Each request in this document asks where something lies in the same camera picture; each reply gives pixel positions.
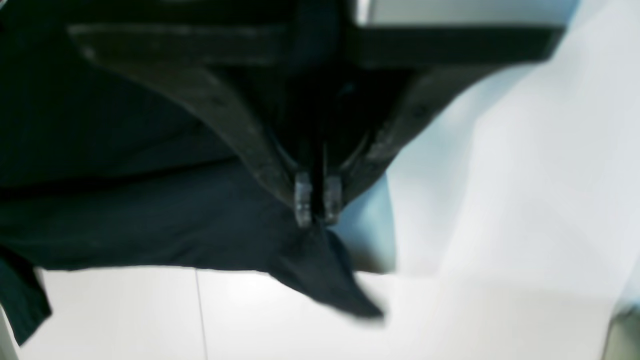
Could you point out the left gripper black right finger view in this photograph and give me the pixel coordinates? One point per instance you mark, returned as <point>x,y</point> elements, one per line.
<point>396,80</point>

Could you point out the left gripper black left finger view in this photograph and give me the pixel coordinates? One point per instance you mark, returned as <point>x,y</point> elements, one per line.
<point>183,62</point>

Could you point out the black T-shirt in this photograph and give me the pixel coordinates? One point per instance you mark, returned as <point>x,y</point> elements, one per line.
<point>98,172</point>

